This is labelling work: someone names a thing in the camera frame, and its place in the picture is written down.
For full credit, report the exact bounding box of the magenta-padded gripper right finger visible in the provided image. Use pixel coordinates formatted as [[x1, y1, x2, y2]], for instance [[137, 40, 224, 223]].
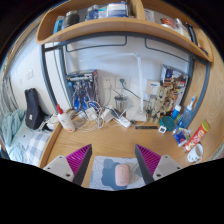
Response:
[[134, 144, 184, 185]]

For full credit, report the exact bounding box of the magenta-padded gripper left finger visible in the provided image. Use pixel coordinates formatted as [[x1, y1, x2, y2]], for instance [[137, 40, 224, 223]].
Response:
[[43, 143, 93, 187]]

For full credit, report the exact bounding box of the pink computer mouse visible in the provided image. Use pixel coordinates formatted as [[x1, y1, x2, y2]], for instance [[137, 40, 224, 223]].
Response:
[[114, 163, 131, 187]]

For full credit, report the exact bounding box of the white blue-cloud mouse pad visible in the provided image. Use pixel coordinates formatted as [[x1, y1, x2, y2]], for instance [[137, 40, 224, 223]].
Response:
[[88, 155, 147, 192]]

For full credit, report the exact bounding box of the black ruler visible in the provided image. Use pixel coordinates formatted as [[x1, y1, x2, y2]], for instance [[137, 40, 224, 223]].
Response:
[[134, 125, 159, 131]]

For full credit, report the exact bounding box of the blue white snack packet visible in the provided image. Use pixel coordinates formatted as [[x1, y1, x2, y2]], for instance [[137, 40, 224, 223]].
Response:
[[172, 127, 192, 148]]

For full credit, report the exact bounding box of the white bottle red cap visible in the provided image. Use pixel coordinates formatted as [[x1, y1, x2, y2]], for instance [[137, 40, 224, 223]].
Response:
[[55, 103, 76, 133]]

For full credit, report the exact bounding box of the plaid bedding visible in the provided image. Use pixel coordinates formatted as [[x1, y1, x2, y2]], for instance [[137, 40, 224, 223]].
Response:
[[24, 130, 53, 167]]

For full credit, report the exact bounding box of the white mug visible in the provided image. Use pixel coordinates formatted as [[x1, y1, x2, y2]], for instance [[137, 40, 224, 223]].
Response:
[[186, 143, 204, 164]]

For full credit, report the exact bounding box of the white desk lamp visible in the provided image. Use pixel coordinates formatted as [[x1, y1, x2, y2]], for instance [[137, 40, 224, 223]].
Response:
[[74, 52, 148, 123]]

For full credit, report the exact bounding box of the white power strip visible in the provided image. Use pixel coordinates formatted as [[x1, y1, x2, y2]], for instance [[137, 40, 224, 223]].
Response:
[[109, 113, 132, 129]]

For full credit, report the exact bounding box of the large white charger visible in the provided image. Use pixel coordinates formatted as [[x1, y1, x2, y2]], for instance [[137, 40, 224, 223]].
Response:
[[84, 106, 98, 122]]

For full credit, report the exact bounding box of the red chips can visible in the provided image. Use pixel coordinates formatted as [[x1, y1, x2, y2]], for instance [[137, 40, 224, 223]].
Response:
[[183, 120, 211, 154]]

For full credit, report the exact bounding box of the blue bottle white cap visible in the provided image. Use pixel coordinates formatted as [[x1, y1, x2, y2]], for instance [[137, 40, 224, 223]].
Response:
[[170, 104, 183, 120]]

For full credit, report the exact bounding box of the blue spray bottle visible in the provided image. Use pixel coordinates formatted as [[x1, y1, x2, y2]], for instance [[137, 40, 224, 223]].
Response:
[[176, 95, 197, 129]]

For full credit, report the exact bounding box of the brown tree-creature figure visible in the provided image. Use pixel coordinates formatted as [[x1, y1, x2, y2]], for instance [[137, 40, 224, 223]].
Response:
[[148, 84, 176, 124]]

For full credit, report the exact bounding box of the clear glass jar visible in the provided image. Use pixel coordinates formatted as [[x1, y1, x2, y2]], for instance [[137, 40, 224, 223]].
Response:
[[114, 94, 128, 113]]

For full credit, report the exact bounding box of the blue model kit box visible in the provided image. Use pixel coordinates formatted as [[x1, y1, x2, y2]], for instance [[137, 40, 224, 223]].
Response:
[[65, 69, 100, 111]]

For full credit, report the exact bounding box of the white blue-labelled box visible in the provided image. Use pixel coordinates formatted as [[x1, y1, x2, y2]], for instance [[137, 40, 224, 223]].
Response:
[[145, 79, 161, 97]]

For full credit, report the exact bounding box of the teal blanket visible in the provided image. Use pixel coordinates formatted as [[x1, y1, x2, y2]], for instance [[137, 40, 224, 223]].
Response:
[[0, 109, 27, 148]]

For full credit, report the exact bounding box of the light wooden wardrobe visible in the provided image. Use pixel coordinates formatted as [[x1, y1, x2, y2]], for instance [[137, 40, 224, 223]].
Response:
[[191, 59, 224, 161]]

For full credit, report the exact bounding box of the colourful poster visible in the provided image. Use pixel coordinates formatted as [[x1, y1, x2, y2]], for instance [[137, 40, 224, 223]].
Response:
[[160, 64, 189, 108]]

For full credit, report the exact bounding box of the wooden shelf unit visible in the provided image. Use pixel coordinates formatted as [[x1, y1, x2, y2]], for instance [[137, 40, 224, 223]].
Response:
[[35, 0, 214, 63]]

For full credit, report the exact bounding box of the white tangled cable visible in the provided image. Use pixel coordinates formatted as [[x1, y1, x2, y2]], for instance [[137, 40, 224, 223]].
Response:
[[46, 99, 134, 133]]

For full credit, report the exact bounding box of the white wall socket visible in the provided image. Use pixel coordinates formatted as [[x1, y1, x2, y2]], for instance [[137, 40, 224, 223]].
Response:
[[101, 77, 114, 90], [115, 76, 130, 89]]

